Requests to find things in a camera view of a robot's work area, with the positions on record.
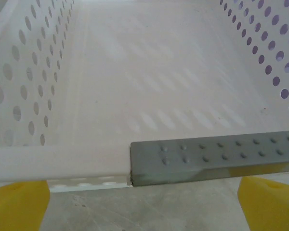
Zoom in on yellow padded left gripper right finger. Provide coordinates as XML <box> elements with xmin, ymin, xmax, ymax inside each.
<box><xmin>238</xmin><ymin>176</ymin><xmax>289</xmax><ymax>231</ymax></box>

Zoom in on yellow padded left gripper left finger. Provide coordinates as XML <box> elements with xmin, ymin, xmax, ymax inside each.
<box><xmin>0</xmin><ymin>180</ymin><xmax>51</xmax><ymax>231</ymax></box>

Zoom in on white perforated plastic basket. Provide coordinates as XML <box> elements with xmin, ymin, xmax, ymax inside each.
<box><xmin>0</xmin><ymin>0</ymin><xmax>289</xmax><ymax>193</ymax></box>

